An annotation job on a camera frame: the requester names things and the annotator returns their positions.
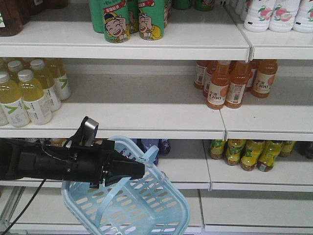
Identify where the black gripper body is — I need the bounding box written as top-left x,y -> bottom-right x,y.
62,140 -> 115,188

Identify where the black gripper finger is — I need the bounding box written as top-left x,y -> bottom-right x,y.
107,152 -> 145,178
104,172 -> 127,187

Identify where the light blue plastic basket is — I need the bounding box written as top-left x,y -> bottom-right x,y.
61,136 -> 190,235

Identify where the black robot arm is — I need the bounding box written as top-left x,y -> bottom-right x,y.
0,138 -> 145,188

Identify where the blue sports drink bottle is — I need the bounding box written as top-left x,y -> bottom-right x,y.
141,139 -> 158,153

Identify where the pale yellow drink bottle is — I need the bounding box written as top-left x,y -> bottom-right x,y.
45,58 -> 71,100
0,71 -> 30,127
30,59 -> 61,112
18,70 -> 52,125

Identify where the yellow lemon tea bottle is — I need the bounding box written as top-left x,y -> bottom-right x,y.
225,139 -> 246,165
240,140 -> 265,171
257,140 -> 283,172
279,141 -> 296,157

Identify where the orange C100 juice bottle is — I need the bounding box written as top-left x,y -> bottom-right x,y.
225,61 -> 251,109
206,60 -> 231,110
251,59 -> 278,98

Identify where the white store shelving unit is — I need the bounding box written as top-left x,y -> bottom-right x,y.
0,0 -> 313,235

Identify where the green cartoon drink can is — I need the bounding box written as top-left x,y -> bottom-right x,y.
138,0 -> 164,41
101,0 -> 130,43

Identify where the white peach drink bottle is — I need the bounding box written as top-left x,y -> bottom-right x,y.
268,0 -> 300,33
244,0 -> 276,32

